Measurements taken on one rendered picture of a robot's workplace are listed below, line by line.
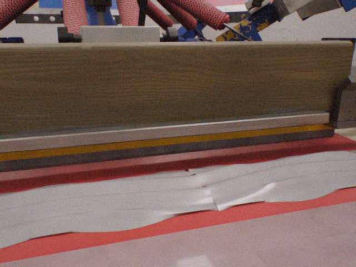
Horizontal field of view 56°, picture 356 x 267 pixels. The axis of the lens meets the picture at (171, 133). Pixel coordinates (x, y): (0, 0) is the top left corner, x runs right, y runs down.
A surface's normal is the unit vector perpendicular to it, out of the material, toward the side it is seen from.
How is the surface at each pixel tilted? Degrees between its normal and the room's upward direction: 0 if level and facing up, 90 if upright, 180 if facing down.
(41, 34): 90
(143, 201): 31
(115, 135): 90
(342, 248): 0
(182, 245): 0
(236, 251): 0
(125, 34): 90
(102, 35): 90
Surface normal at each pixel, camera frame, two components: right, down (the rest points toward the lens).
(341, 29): -0.96, 0.08
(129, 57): 0.29, 0.28
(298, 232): 0.00, -0.96
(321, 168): 0.12, -0.69
